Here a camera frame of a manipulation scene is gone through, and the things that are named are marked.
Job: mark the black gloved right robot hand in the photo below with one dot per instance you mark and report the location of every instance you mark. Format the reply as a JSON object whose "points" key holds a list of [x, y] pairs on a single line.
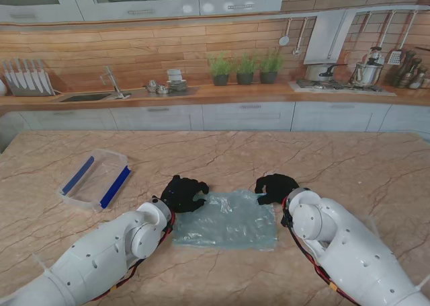
{"points": [[279, 188]]}

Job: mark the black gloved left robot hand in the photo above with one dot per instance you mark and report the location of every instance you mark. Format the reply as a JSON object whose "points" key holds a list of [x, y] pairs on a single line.
{"points": [[181, 195]]}

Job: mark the clear bubble film sheet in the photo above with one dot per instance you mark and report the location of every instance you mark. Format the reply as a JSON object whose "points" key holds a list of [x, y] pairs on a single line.
{"points": [[228, 225]]}

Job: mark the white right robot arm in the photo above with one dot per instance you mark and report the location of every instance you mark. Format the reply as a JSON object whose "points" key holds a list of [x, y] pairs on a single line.
{"points": [[352, 252]]}

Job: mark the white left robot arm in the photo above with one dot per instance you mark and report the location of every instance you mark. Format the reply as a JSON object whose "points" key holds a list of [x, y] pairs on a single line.
{"points": [[100, 259]]}

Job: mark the clear plastic lid blue label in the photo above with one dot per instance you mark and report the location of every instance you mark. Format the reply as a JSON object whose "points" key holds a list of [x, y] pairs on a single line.
{"points": [[373, 223]]}

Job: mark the printed kitchen backdrop banner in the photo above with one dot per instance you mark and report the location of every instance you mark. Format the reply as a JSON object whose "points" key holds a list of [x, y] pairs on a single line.
{"points": [[134, 50]]}

